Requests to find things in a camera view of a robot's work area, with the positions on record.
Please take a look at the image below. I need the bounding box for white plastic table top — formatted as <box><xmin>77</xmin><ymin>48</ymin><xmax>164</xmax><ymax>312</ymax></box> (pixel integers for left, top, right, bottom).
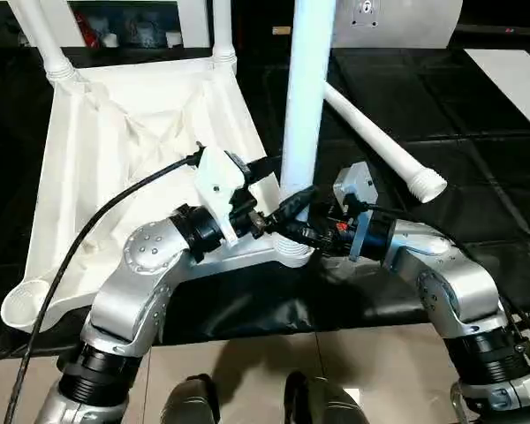
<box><xmin>0</xmin><ymin>57</ymin><xmax>315</xmax><ymax>335</ymax></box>

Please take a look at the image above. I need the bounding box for black left robot foot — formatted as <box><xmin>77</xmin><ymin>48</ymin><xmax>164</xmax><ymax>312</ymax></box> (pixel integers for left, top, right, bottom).
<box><xmin>162</xmin><ymin>375</ymin><xmax>220</xmax><ymax>424</ymax></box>

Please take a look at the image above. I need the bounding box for black robot foot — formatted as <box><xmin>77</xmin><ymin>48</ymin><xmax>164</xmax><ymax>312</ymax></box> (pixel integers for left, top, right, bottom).
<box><xmin>162</xmin><ymin>375</ymin><xmax>220</xmax><ymax>424</ymax></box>
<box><xmin>284</xmin><ymin>371</ymin><xmax>367</xmax><ymax>424</ymax></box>

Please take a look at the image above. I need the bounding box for white cabinet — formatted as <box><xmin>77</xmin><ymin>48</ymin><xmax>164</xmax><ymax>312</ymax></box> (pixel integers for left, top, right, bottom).
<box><xmin>0</xmin><ymin>0</ymin><xmax>215</xmax><ymax>49</ymax></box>

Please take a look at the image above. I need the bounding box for black right robot foot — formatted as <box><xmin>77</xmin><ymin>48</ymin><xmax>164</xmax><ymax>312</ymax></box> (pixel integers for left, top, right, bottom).
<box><xmin>284</xmin><ymin>371</ymin><xmax>367</xmax><ymax>424</ymax></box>

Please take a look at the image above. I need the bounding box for white flat board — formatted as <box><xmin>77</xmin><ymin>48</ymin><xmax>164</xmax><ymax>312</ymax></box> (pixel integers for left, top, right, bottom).
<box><xmin>464</xmin><ymin>49</ymin><xmax>530</xmax><ymax>142</ymax></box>

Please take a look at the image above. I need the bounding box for black box with yellow label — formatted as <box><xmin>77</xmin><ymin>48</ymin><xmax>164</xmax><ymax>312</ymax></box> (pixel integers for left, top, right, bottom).
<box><xmin>235</xmin><ymin>0</ymin><xmax>298</xmax><ymax>56</ymax></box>

